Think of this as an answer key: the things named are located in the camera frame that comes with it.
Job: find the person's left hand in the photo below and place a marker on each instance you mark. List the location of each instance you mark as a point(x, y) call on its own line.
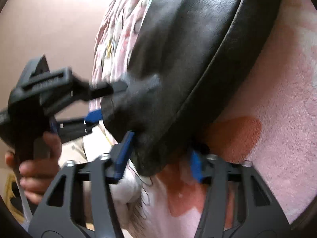
point(37, 175)

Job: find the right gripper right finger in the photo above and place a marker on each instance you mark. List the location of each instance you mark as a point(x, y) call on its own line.
point(256, 211)

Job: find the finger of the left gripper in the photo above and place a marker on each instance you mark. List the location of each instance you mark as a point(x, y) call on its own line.
point(84, 91)
point(74, 127)

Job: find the pink patterned bed blanket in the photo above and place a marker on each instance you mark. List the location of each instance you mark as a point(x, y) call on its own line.
point(270, 121)

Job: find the beige and white cloth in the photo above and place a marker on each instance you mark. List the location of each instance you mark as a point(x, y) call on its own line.
point(89, 147)

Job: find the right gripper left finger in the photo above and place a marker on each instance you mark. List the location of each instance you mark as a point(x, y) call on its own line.
point(61, 214)

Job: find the black leather jacket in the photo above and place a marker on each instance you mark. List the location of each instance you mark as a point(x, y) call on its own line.
point(189, 59)

